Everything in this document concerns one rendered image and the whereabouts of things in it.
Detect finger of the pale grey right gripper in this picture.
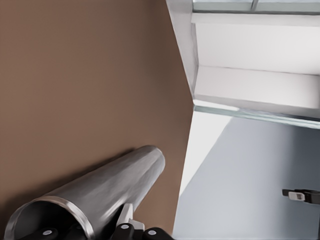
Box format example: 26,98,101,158
282,188,307,202

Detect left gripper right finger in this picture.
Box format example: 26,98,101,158
114,203,176,240

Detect silver frame rail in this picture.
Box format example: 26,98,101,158
193,103,320,130

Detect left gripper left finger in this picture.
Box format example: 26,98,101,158
29,223,87,240

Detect silver frame post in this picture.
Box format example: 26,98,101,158
165,0,320,110

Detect silver tennis tube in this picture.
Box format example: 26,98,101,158
4,144,166,240

